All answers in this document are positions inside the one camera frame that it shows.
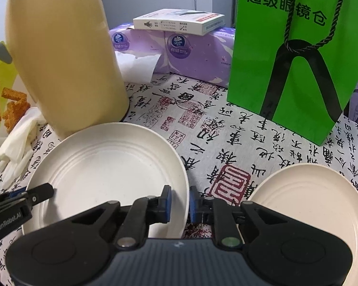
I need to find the purple tissue pack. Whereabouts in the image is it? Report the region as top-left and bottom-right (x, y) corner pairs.
(109, 21), (236, 88)

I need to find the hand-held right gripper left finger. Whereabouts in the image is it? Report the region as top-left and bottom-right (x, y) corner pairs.
(68, 185), (172, 249)

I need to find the yellow-green snack bag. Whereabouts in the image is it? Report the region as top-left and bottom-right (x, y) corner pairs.
(0, 42), (30, 179)

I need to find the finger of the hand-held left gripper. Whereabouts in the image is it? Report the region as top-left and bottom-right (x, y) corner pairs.
(9, 184), (55, 207)

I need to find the calligraphy printed tablecloth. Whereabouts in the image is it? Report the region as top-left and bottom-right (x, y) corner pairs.
(0, 73), (358, 286)

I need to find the large cream plate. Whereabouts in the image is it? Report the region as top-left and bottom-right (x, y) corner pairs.
(21, 122), (190, 243)

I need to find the white tissue paper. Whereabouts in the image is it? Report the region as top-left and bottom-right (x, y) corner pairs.
(113, 51), (162, 83)

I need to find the green paper bag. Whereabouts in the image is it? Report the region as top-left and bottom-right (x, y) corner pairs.
(227, 0), (358, 144)

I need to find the flat white box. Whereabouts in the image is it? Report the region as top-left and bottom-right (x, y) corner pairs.
(133, 8), (226, 35)

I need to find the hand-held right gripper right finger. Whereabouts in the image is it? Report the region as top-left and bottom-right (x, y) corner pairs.
(189, 185), (287, 249)

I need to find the pair of white gloves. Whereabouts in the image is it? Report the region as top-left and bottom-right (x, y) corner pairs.
(0, 107), (47, 182)

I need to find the yellow thermos jug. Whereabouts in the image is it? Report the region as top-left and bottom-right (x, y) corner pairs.
(0, 0), (130, 140)

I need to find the small cream plate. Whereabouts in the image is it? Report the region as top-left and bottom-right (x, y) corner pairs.
(247, 163), (358, 286)

